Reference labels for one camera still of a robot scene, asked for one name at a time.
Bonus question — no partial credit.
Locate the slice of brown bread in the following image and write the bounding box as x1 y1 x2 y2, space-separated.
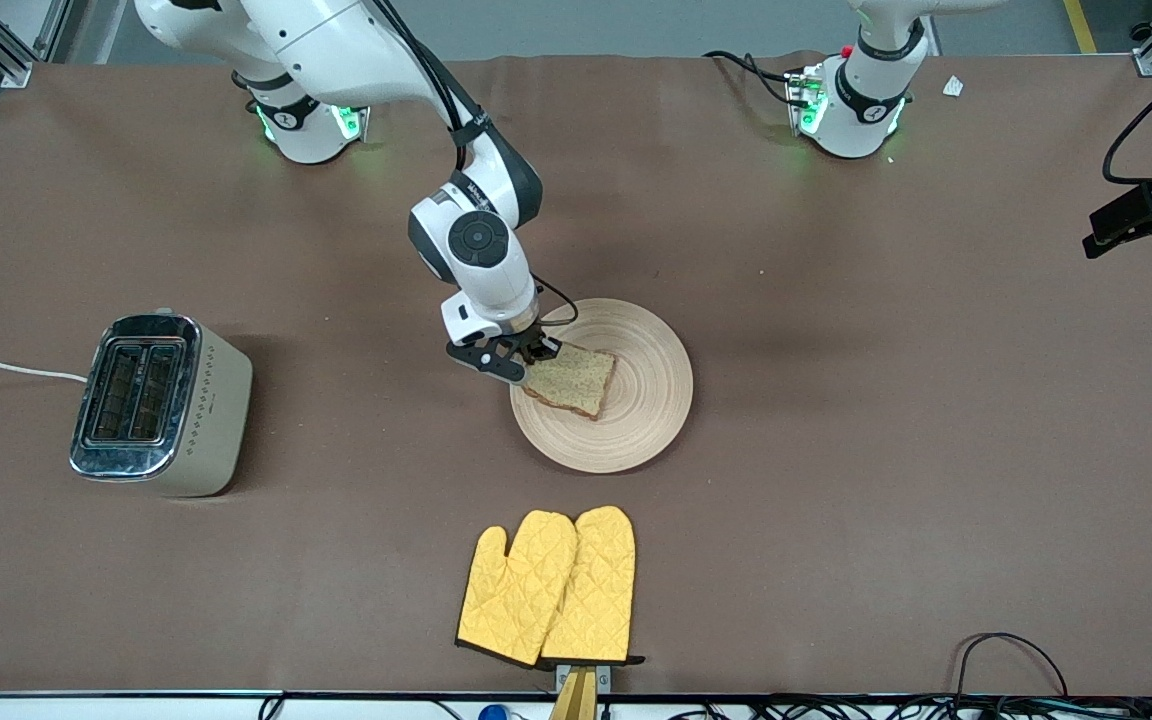
521 343 618 422

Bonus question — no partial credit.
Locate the round light wooden plate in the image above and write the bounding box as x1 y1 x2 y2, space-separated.
510 298 694 475

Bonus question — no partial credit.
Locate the grey metal clamp plate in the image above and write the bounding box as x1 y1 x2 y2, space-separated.
554 662 613 693

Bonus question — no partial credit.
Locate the silver and beige toaster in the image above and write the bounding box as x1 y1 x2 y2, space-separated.
69 312 254 498

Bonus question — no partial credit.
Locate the yellow quilted oven mitt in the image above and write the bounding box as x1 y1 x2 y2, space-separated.
456 510 577 667
539 505 637 665

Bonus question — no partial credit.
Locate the brown table cover sheet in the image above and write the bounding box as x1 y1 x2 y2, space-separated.
0 52 1152 696

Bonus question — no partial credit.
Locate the black right arm wrist cable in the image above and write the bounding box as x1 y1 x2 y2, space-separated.
534 273 580 329

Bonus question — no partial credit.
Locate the black arm base cable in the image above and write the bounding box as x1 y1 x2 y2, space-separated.
704 50 802 106

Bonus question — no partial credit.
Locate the looped black cable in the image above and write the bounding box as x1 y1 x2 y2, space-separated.
954 632 1070 701

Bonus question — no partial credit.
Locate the black cable bundle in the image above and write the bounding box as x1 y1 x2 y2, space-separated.
606 693 1152 720

